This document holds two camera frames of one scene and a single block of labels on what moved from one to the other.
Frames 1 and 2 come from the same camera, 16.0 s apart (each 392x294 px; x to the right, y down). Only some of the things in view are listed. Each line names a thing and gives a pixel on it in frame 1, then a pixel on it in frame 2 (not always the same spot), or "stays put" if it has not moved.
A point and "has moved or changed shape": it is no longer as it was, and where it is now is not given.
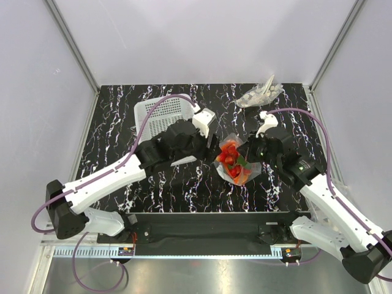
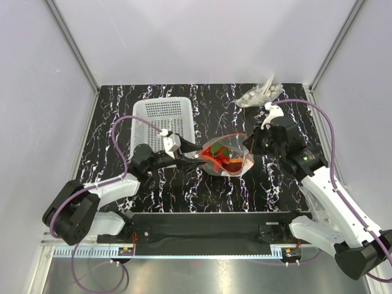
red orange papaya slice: x=242 y=177 to x=234 y=165
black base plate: x=204 y=234 stays put
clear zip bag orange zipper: x=230 y=164 has moved or changed shape
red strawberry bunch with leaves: x=234 y=160 has moved or changed shape
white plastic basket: x=165 y=113 stays put
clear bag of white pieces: x=261 y=95 stays put
